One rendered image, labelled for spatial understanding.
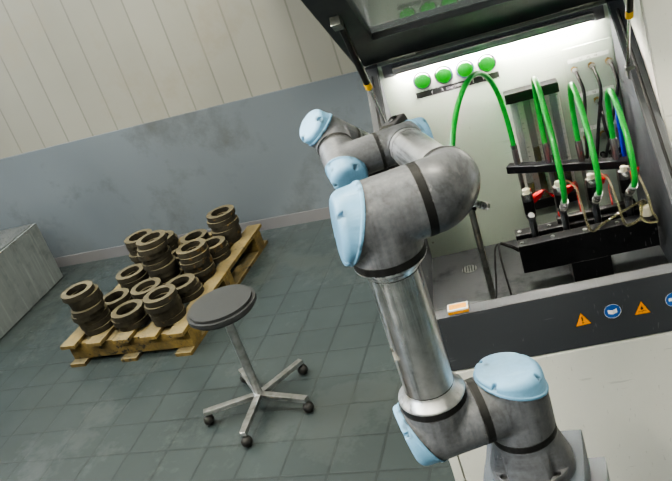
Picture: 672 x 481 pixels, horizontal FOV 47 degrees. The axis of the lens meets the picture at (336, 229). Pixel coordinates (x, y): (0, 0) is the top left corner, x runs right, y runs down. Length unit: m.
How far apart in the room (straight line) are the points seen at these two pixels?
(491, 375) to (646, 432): 0.85
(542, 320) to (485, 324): 0.13
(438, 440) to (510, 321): 0.62
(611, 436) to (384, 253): 1.15
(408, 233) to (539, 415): 0.43
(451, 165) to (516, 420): 0.47
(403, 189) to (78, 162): 4.62
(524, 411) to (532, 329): 0.57
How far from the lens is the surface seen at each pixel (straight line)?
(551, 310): 1.89
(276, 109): 4.86
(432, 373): 1.28
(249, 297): 3.18
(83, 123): 5.48
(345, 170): 1.48
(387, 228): 1.11
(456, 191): 1.13
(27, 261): 5.68
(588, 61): 2.23
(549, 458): 1.45
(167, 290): 4.24
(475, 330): 1.90
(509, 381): 1.34
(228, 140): 5.04
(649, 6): 2.02
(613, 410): 2.09
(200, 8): 4.85
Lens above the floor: 1.95
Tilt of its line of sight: 24 degrees down
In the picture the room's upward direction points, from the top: 19 degrees counter-clockwise
